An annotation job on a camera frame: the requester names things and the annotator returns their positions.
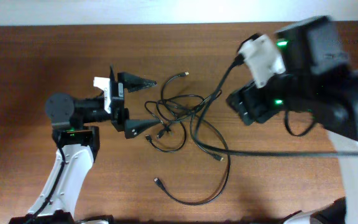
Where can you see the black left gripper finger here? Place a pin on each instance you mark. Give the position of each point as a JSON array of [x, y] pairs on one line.
[[134, 83], [133, 127]]

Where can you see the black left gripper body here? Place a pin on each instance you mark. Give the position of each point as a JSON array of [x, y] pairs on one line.
[[118, 118]]

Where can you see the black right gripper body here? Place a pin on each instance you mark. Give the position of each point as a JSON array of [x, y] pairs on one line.
[[266, 101]]

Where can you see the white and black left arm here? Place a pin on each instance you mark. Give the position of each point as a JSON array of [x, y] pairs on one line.
[[76, 136]]

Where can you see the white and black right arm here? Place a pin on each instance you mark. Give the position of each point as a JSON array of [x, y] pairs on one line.
[[306, 70]]

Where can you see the black base bracket left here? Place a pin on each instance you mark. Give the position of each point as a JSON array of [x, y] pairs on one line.
[[103, 219]]

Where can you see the grey base bracket right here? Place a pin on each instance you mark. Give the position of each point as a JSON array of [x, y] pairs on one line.
[[298, 218]]

